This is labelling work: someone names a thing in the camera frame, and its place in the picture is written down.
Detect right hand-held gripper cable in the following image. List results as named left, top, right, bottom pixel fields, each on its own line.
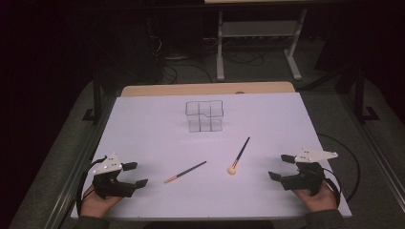
left=316, top=133, right=361, bottom=208

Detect person's left hand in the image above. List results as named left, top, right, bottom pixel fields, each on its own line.
left=79, top=184, right=123, bottom=219

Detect left hand-held gripper cable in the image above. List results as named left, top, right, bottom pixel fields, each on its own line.
left=75, top=155, right=109, bottom=218

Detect hand-held gripper cable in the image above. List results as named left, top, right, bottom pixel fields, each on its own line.
left=75, top=155, right=109, bottom=218
left=316, top=133, right=361, bottom=208

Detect white metal frame desk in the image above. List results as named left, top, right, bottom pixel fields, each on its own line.
left=203, top=0, right=309, bottom=82

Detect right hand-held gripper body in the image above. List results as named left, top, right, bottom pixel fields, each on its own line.
left=280, top=146, right=339, bottom=197

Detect round beige head makeup brush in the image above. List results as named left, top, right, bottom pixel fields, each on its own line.
left=226, top=136, right=251, bottom=176

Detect black metal stand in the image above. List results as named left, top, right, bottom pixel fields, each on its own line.
left=81, top=71, right=106, bottom=126
left=350, top=65, right=381, bottom=125

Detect person's right hand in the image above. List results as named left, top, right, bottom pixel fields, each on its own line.
left=292, top=180, right=338, bottom=213

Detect black floor cable tangle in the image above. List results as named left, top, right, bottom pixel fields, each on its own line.
left=223, top=50, right=266, bottom=67

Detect clear plastic divided organizer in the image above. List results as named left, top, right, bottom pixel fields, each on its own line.
left=184, top=99, right=224, bottom=134

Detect thin dark makeup brush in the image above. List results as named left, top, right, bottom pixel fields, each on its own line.
left=163, top=160, right=208, bottom=184

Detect wooden table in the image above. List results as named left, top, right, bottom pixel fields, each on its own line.
left=120, top=81, right=296, bottom=97

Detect aluminium frame rail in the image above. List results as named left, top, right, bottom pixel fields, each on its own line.
left=44, top=94, right=117, bottom=229
left=340, top=94, right=405, bottom=204

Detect white table cover sheet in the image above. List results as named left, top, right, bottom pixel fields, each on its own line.
left=70, top=92, right=352, bottom=220

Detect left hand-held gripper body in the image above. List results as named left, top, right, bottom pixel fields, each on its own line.
left=91, top=152, right=139, bottom=200

